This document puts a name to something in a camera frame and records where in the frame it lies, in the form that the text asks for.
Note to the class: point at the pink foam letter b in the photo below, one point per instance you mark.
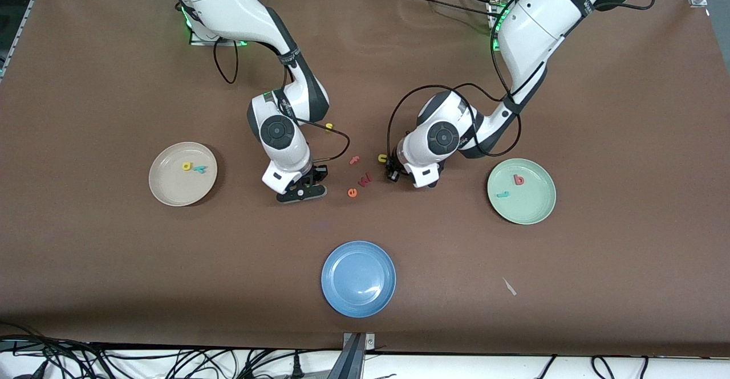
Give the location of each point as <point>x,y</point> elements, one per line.
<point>516,180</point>

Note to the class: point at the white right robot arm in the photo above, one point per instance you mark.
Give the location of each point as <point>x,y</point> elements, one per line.
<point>228,3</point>

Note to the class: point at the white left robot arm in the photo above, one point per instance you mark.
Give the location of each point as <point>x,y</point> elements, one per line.
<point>542,20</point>

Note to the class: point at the dark red foam letter w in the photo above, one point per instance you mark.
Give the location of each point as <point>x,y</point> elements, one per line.
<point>365,180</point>

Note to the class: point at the blue round plate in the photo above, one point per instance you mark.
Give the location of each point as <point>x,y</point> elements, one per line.
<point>358,279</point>

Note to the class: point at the pale green round plate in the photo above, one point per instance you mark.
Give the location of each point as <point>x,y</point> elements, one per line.
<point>530,205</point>

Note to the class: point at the beige round plate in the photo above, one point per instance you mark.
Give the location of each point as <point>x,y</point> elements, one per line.
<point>171,188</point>

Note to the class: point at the white paper scrap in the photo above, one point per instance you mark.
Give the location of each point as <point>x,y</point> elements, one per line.
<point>509,286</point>

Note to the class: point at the black power plug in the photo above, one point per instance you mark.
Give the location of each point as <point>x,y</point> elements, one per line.
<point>297,367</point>

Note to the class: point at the brown table cover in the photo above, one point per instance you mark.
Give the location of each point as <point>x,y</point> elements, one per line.
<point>114,265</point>

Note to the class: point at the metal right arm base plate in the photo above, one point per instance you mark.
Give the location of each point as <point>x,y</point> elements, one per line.
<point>199,41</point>

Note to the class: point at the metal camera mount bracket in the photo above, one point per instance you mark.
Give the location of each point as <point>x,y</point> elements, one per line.
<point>355,356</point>

